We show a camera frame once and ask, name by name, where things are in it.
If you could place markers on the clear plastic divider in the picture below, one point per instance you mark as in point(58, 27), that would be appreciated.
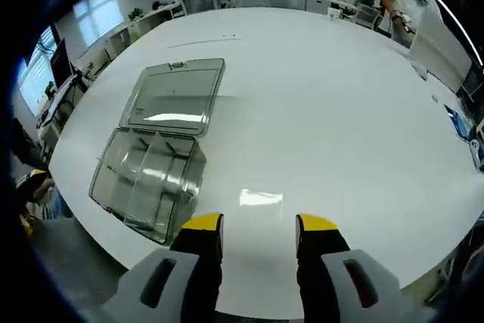
point(141, 179)
point(261, 196)
point(166, 175)

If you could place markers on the window with blinds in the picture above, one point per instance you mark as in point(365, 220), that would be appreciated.
point(98, 14)
point(36, 77)

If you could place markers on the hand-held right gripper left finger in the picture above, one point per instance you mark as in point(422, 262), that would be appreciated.
point(200, 262)

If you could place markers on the small white object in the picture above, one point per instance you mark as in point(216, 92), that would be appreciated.
point(419, 70)

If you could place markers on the white cabinet counter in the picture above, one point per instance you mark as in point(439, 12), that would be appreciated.
point(147, 26)

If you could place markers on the grey transparent dual guide fixture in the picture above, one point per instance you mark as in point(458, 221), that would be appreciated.
point(170, 92)

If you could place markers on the blue flat object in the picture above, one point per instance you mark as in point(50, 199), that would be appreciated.
point(459, 122)

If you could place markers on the person's left hand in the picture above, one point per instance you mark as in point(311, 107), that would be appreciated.
point(44, 191)

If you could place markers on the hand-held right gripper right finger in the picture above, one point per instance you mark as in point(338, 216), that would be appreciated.
point(317, 262)

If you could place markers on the white paper cup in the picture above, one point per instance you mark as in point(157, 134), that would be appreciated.
point(332, 13)

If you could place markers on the person's blue jeans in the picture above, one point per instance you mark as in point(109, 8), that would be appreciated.
point(60, 204)

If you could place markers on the grey mesh chair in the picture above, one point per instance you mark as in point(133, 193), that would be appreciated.
point(75, 262)

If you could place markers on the white side desk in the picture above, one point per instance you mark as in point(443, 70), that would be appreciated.
point(62, 105)

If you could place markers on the leafy potted plant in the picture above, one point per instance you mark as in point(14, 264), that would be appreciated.
point(135, 14)

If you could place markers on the dark computer monitor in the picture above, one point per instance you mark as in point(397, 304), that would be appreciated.
point(62, 64)

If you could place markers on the tiny white object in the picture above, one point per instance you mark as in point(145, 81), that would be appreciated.
point(435, 98)

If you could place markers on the small potted plant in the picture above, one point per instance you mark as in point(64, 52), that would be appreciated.
point(50, 89)

